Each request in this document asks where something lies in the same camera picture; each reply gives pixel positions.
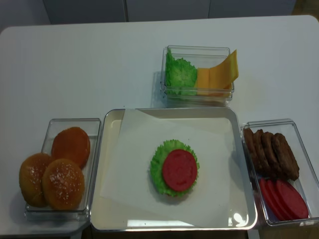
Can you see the brown meat patty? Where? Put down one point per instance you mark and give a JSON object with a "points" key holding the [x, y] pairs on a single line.
{"points": [[285, 157], [260, 153], [270, 155], [249, 139]]}

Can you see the flat yellow cheese slices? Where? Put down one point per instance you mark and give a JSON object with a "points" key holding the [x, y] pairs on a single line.
{"points": [[202, 82]]}

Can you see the leaning yellow cheese slice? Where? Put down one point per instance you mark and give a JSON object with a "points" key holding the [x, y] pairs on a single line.
{"points": [[224, 74]]}

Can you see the clear lettuce cheese container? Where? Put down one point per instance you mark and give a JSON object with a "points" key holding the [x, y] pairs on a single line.
{"points": [[200, 57]]}

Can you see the green lettuce leaf on tray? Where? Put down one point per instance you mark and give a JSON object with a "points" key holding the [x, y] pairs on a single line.
{"points": [[157, 161]]}

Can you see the green lettuce leaves in container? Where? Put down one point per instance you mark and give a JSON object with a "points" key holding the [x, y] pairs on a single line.
{"points": [[179, 74]]}

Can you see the white metal tray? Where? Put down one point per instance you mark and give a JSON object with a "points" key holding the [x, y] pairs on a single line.
{"points": [[107, 214]]}

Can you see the red tomato slice on tray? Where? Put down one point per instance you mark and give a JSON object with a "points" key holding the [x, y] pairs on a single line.
{"points": [[179, 170]]}

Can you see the clear bun container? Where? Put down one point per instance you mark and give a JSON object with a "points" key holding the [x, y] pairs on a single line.
{"points": [[82, 213]]}

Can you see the white parchment paper sheet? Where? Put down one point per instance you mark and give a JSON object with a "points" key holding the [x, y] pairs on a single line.
{"points": [[217, 200]]}

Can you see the orange bun bottom half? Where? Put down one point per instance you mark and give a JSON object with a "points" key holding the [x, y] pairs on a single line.
{"points": [[72, 143]]}

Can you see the right sesame bun top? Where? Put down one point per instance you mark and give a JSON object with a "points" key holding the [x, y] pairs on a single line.
{"points": [[63, 185]]}

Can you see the sesame bun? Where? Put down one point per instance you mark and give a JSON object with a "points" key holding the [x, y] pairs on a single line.
{"points": [[63, 185], [30, 176]]}

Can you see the left sesame bun top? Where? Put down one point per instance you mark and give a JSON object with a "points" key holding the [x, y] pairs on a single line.
{"points": [[30, 176]]}

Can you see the clear patty tomato container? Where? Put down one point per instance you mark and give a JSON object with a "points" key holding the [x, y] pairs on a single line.
{"points": [[307, 184]]}

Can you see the red tomato slice back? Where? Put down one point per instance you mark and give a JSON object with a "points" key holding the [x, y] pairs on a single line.
{"points": [[268, 197]]}

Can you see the red tomato slice middle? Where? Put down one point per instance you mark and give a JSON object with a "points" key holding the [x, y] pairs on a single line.
{"points": [[271, 188]]}

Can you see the red tomato slice front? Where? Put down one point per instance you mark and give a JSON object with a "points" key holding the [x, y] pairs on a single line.
{"points": [[291, 200]]}

